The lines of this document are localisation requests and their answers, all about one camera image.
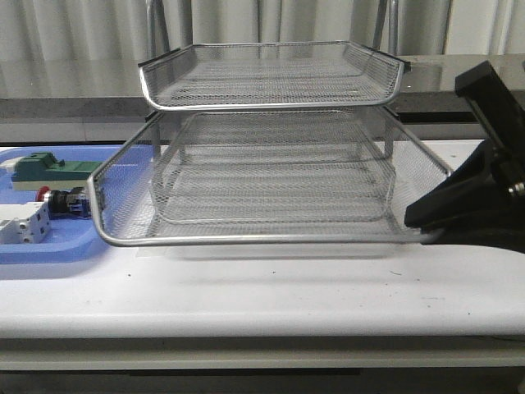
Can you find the silver mesh bottom tray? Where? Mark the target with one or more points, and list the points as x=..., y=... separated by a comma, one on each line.
x=241, y=193

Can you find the green and beige terminal block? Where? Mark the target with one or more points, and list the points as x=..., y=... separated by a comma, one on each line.
x=44, y=169

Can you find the silver mesh tray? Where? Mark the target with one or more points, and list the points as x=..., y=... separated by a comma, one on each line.
x=241, y=193
x=215, y=77
x=120, y=189

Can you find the blue plastic tray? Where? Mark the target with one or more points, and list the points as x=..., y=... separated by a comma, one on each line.
x=70, y=239

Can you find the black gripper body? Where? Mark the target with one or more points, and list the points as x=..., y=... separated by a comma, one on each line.
x=496, y=216

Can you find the red emergency push button switch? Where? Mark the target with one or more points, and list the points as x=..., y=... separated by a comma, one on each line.
x=65, y=203

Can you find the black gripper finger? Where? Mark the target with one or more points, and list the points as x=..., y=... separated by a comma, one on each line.
x=453, y=211

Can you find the grey metal rack frame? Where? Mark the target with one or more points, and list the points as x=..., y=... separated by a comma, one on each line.
x=283, y=142

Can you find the small white component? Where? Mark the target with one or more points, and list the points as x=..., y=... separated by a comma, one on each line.
x=9, y=166

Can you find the silver mesh top tray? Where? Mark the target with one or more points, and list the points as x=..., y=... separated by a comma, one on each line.
x=215, y=77

